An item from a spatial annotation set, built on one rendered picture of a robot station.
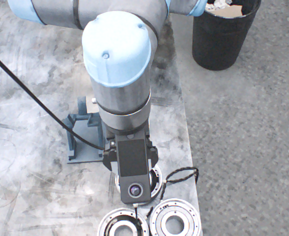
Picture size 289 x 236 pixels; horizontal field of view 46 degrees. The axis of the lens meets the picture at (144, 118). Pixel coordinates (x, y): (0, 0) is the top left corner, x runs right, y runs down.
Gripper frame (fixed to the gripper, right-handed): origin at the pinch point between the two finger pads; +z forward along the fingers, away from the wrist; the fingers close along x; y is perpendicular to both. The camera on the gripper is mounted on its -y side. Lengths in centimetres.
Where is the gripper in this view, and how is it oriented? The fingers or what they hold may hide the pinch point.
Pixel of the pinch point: (133, 175)
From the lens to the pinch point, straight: 66.1
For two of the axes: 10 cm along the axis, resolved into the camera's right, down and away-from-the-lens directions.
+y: -0.7, -8.5, 5.3
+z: 0.3, 5.2, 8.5
